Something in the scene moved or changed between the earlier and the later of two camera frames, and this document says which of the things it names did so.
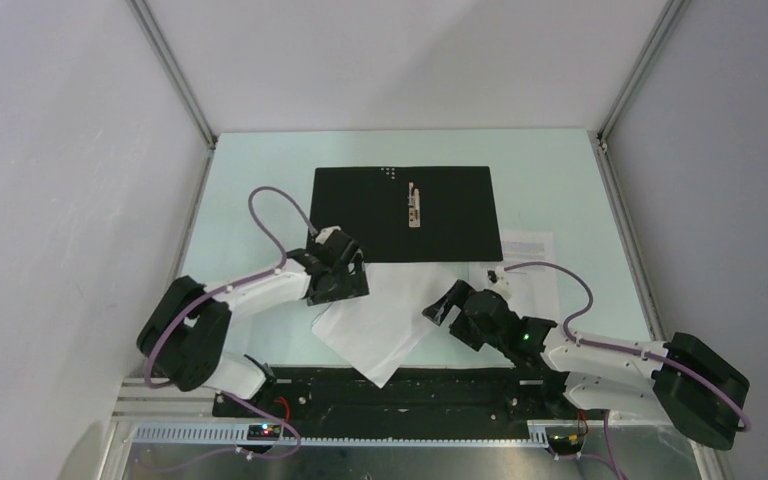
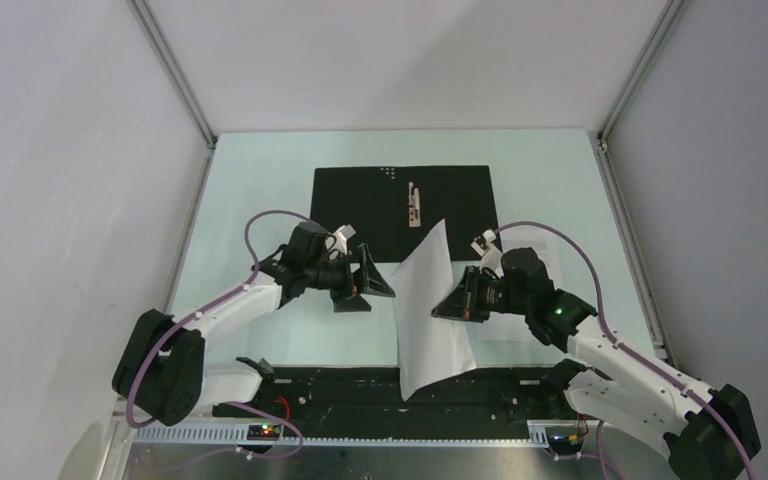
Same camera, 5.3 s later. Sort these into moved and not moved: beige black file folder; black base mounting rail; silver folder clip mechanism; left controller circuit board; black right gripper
Moved: black right gripper
Not moved: black base mounting rail; silver folder clip mechanism; left controller circuit board; beige black file folder
